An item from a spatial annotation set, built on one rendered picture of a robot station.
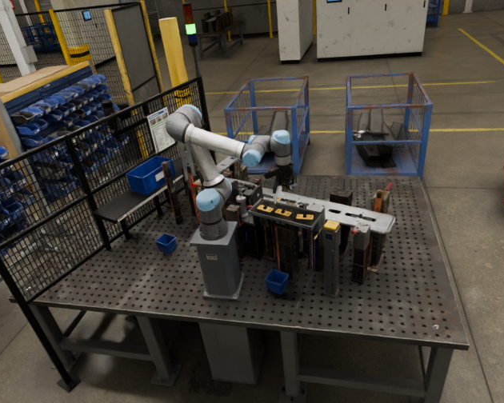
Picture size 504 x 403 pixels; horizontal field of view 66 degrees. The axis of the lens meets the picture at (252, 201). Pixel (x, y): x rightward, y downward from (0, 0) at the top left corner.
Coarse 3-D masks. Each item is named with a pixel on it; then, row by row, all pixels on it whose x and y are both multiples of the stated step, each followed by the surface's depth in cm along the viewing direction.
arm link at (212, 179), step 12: (180, 108) 185; (192, 108) 187; (192, 120) 183; (192, 144) 191; (204, 156) 194; (204, 168) 196; (216, 168) 200; (204, 180) 202; (216, 180) 200; (228, 180) 209; (228, 192) 205
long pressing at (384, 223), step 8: (248, 184) 265; (264, 192) 254; (272, 192) 253; (272, 200) 244; (296, 200) 242; (304, 200) 241; (312, 200) 240; (320, 200) 239; (328, 208) 230; (336, 208) 230; (344, 208) 229; (352, 208) 228; (328, 216) 223; (336, 216) 223; (344, 216) 222; (368, 216) 219; (376, 216) 219; (384, 216) 218; (392, 216) 218; (344, 224) 216; (352, 224) 214; (376, 224) 212; (384, 224) 212; (392, 224) 211; (376, 232) 208; (384, 232) 206
